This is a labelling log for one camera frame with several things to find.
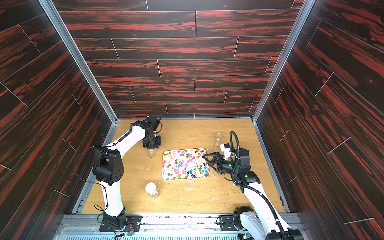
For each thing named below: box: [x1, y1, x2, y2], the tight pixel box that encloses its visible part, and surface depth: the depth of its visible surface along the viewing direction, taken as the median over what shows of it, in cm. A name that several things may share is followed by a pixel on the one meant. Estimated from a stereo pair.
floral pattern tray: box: [162, 148, 210, 182], surface depth 95 cm
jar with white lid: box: [145, 182, 160, 199], surface depth 77 cm
